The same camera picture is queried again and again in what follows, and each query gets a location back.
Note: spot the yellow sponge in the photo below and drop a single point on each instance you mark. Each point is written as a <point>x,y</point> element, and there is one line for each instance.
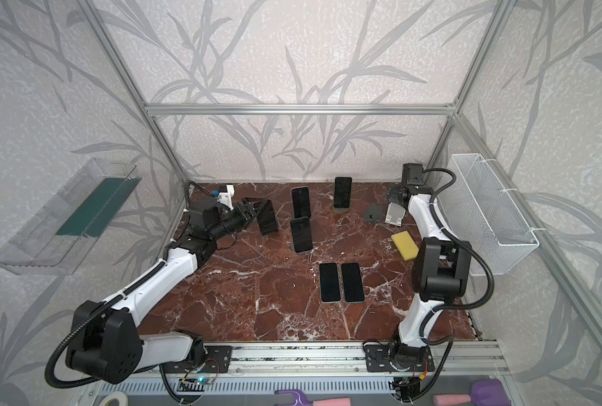
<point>406,246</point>

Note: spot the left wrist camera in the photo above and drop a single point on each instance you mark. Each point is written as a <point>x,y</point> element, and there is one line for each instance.
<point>204,212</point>

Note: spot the white wire mesh basket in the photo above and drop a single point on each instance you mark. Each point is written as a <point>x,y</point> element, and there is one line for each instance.
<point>480,209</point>

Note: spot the white folding phone stand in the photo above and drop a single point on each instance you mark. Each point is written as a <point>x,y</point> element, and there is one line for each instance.
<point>395,216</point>

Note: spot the grey round phone stand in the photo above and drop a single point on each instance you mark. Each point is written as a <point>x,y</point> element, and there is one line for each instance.
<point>375,213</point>

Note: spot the purple pink scoop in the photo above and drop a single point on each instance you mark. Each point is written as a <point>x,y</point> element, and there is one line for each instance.
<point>483,393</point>

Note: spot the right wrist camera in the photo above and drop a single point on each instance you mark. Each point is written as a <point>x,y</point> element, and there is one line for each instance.
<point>412,174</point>

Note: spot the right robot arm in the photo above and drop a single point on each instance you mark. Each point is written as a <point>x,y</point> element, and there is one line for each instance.
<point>440,277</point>

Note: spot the teal phone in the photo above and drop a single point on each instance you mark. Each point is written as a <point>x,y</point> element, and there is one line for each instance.
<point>352,283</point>

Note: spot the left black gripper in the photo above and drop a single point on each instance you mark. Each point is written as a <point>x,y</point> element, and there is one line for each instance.
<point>242,214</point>

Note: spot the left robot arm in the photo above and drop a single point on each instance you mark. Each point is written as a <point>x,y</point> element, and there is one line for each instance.
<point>104,343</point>

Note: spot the black phone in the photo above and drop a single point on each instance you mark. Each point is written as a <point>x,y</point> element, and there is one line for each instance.
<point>302,240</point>
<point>266,218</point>

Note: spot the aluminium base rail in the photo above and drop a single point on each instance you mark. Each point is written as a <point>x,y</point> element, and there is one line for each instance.
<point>327,367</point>

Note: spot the dark phone back right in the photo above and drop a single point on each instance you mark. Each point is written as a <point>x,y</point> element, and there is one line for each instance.
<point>342,193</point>

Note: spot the white tape roll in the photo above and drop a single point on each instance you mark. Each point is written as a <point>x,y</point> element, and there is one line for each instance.
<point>115,399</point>

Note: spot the white-edged phone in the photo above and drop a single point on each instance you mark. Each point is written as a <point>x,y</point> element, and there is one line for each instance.
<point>329,283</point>

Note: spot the purple plastic tool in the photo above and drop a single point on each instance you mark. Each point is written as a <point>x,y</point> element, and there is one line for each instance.
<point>300,399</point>

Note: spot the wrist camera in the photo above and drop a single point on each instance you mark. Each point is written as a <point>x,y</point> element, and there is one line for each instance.
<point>412,174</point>
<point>204,212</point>

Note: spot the pink-edged phone back centre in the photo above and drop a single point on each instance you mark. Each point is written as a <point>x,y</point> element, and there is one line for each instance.
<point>301,202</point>

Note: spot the clear acrylic wall shelf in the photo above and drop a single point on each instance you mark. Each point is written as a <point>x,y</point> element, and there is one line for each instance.
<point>55,241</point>

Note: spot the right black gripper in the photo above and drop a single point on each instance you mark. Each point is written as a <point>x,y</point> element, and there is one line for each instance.
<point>392,195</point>

